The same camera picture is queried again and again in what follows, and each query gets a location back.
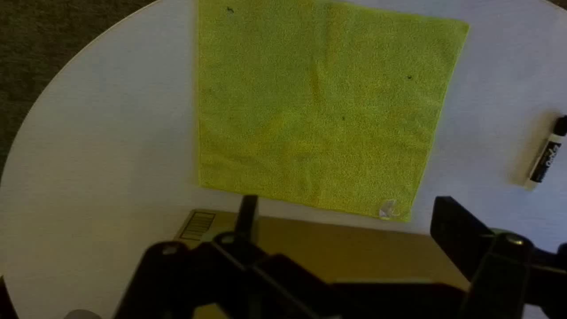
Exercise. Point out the brown cardboard box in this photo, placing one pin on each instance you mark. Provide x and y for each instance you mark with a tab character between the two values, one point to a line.
354	252

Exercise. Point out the black and white marker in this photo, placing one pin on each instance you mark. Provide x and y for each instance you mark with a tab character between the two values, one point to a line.
547	153

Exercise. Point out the yellow-green microfibre towel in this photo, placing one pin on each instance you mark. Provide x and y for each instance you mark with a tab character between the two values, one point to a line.
316	110

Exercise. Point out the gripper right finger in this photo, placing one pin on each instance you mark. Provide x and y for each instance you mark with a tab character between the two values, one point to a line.
496	261

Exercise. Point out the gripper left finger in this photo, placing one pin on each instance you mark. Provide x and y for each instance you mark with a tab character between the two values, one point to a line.
221	270

